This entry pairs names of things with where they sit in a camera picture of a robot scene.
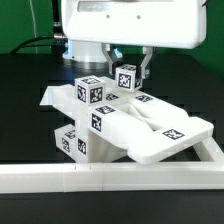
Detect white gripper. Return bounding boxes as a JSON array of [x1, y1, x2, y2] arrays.
[[61, 0, 206, 79]]

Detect white chair back part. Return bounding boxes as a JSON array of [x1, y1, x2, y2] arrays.
[[53, 77, 213, 164]]

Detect white chair seat part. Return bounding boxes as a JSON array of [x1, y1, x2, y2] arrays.
[[74, 116, 126, 163]]

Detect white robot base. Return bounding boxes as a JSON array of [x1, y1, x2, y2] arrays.
[[63, 40, 108, 70]]

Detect white L-shaped obstacle fence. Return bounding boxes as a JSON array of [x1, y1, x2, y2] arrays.
[[0, 138, 224, 194]]

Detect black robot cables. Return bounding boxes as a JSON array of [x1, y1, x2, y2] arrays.
[[9, 0, 69, 56]]

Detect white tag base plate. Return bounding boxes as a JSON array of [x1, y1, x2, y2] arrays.
[[40, 86, 55, 106]]

